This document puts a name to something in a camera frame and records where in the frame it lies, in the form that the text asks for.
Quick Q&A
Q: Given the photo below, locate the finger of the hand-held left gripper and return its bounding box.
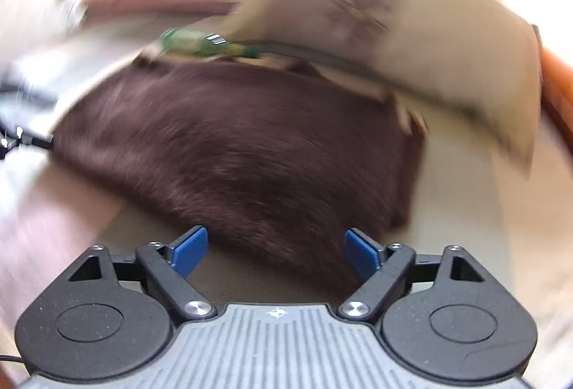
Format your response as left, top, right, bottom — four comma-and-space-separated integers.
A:
0, 126, 54, 161

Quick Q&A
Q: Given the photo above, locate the wooden headboard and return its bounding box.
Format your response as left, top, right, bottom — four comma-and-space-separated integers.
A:
533, 24, 573, 139

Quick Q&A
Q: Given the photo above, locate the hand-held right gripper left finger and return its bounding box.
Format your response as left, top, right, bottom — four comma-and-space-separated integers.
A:
68, 225, 216, 322

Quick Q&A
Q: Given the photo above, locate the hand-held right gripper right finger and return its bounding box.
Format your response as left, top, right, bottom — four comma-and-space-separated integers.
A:
338, 228, 486, 320

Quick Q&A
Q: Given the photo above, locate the brown fuzzy sweater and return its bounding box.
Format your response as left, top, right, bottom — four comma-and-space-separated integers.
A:
51, 58, 428, 296

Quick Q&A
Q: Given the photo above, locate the floral pillow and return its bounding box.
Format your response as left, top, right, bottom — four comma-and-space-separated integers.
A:
224, 0, 544, 179

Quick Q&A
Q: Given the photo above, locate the green glass bottle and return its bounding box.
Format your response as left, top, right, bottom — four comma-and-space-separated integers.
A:
159, 28, 260, 59

